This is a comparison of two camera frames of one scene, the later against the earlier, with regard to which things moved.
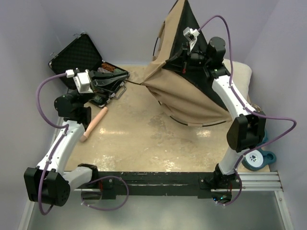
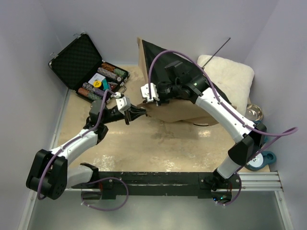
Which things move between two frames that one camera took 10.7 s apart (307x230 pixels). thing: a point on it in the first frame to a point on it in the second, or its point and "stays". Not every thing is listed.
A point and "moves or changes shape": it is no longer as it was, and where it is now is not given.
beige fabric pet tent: (181, 85) to (152, 62)
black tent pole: (178, 122) moves or changes shape
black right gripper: (179, 62) to (161, 101)
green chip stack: (117, 71) stays
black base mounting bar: (205, 185) stays
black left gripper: (102, 82) to (135, 113)
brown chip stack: (107, 66) stays
